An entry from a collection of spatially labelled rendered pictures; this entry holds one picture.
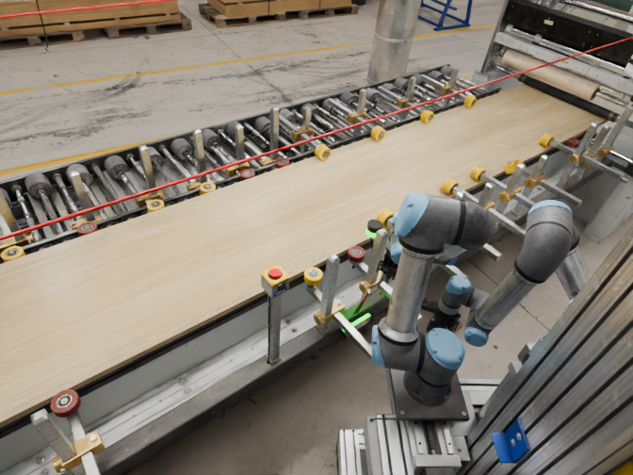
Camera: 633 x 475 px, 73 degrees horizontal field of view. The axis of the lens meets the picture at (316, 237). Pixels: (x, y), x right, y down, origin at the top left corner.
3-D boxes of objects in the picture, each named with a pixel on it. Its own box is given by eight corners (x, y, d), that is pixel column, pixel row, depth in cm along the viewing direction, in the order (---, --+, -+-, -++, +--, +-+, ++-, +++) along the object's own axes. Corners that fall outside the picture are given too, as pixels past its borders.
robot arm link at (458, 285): (471, 293, 148) (446, 284, 150) (462, 313, 155) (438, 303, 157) (475, 278, 153) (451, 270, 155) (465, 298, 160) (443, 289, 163)
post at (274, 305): (281, 360, 177) (284, 289, 146) (270, 366, 174) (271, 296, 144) (274, 352, 179) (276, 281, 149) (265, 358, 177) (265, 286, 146)
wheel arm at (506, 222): (529, 238, 211) (532, 233, 208) (525, 241, 209) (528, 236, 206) (450, 187, 238) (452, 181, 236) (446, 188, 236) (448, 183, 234)
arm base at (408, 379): (456, 407, 132) (465, 391, 125) (407, 406, 131) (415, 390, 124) (444, 363, 143) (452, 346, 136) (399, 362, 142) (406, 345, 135)
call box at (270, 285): (288, 291, 146) (289, 276, 141) (271, 301, 143) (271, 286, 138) (277, 278, 150) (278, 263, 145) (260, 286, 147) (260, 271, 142)
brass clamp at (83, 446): (106, 450, 136) (102, 444, 133) (60, 478, 130) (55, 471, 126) (100, 434, 139) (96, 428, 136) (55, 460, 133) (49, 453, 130)
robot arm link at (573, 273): (585, 359, 139) (516, 229, 122) (585, 325, 149) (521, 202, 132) (629, 356, 131) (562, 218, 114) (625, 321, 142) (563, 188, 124)
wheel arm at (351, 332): (376, 357, 172) (378, 352, 169) (370, 361, 170) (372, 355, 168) (312, 287, 196) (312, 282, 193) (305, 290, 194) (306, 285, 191)
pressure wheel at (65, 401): (56, 424, 142) (43, 409, 134) (71, 401, 148) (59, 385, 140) (78, 430, 141) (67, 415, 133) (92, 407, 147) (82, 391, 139)
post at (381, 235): (369, 306, 202) (389, 231, 170) (364, 309, 200) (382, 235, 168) (365, 302, 204) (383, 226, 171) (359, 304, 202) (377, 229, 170)
